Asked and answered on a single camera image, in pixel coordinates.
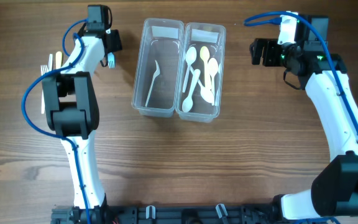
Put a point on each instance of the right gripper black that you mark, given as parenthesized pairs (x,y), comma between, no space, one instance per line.
(270,45)

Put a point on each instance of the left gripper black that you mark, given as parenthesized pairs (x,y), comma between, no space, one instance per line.
(119,43)

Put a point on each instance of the white fork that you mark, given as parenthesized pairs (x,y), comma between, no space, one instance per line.
(50,62)
(111,60)
(44,70)

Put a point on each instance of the white fork diagonal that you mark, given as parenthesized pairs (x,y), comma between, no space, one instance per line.
(154,76)

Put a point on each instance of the yellow plastic fork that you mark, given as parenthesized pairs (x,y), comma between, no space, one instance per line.
(58,59)

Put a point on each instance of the white plastic spoon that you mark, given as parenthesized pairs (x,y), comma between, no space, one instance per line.
(213,70)
(188,101)
(190,58)
(205,93)

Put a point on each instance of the yellow plastic spoon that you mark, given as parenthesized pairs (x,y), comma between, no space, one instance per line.
(204,55)

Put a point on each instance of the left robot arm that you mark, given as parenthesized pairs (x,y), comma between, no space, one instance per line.
(72,112)

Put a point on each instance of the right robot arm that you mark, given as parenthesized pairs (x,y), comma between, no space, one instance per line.
(334,192)

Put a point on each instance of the left clear plastic container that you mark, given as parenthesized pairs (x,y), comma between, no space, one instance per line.
(161,48)

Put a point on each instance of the clear plastic container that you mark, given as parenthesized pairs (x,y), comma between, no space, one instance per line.
(161,48)
(197,35)

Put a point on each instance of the right clear plastic container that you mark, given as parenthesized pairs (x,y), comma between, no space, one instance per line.
(197,35)

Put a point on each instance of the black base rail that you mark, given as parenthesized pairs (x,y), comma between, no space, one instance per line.
(221,213)

